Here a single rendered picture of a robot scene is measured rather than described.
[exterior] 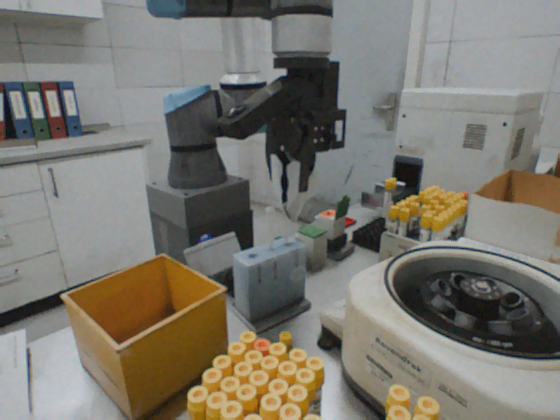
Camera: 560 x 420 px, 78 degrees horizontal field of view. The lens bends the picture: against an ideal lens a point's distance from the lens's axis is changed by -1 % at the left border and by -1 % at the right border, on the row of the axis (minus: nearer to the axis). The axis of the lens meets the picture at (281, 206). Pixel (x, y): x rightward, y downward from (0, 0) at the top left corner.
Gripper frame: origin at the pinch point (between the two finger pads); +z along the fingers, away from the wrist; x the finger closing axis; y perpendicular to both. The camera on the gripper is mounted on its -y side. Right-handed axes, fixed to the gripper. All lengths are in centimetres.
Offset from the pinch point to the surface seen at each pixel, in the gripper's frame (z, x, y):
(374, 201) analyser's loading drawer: 10.8, 14.6, 38.5
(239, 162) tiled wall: 59, 252, 139
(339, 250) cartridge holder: 13.8, 5.4, 17.2
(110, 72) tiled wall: -21, 237, 32
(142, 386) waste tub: 11.0, -7.3, -23.8
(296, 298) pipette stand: 13.6, -2.0, 0.3
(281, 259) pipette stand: 6.0, -2.0, -2.5
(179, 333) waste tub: 7.5, -6.2, -19.2
